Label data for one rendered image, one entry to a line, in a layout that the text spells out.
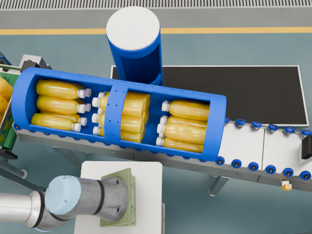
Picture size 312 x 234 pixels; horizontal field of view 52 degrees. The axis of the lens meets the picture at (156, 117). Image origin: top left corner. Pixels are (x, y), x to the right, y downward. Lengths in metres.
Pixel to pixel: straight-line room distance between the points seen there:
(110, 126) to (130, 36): 0.57
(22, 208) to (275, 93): 2.03
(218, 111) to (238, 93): 1.30
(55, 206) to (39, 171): 1.61
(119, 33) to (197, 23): 1.45
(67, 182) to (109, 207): 0.17
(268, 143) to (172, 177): 1.03
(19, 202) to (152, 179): 0.48
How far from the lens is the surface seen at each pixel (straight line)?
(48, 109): 1.54
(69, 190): 1.02
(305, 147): 1.51
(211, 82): 2.57
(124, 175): 1.15
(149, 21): 1.75
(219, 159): 1.48
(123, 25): 1.74
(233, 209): 2.44
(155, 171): 1.27
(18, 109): 1.45
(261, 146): 1.59
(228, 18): 3.13
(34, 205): 1.13
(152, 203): 1.25
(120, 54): 1.72
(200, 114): 1.36
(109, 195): 1.09
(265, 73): 2.69
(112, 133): 1.32
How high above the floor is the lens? 2.39
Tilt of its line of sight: 67 degrees down
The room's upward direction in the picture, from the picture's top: 7 degrees counter-clockwise
